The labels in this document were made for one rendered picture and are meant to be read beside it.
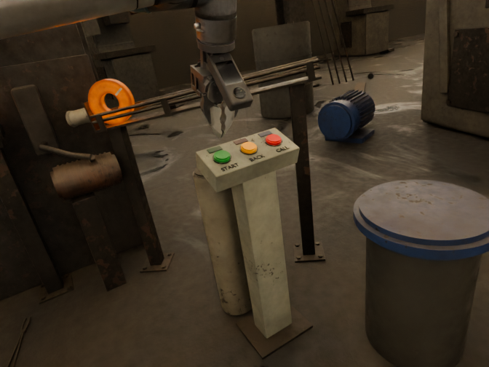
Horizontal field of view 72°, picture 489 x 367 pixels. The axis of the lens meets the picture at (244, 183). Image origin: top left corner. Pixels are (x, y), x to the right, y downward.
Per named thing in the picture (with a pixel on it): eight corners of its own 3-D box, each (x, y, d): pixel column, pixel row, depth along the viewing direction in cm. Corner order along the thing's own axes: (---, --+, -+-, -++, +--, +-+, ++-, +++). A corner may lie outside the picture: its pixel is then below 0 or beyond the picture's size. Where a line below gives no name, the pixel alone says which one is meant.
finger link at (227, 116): (222, 124, 81) (222, 88, 75) (234, 136, 77) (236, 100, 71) (211, 127, 80) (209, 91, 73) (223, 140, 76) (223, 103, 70)
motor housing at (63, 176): (94, 280, 142) (47, 163, 120) (145, 258, 151) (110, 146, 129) (100, 297, 132) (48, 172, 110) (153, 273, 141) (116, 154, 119)
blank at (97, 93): (118, 130, 124) (114, 133, 121) (84, 100, 120) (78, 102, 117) (143, 101, 119) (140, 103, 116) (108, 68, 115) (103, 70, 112)
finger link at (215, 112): (211, 127, 80) (209, 91, 73) (223, 140, 76) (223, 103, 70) (199, 130, 78) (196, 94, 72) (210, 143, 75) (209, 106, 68)
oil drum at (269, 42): (251, 115, 382) (239, 30, 345) (292, 103, 406) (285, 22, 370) (281, 122, 333) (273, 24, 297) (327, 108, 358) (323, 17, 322)
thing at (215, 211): (215, 301, 121) (185, 168, 100) (244, 286, 126) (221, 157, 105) (231, 322, 111) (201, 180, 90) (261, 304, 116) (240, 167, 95)
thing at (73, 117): (78, 124, 126) (71, 109, 124) (100, 119, 124) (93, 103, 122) (70, 129, 120) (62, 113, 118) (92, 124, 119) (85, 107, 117)
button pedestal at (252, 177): (229, 328, 109) (191, 149, 84) (288, 295, 119) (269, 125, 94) (255, 364, 96) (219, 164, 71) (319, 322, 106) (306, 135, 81)
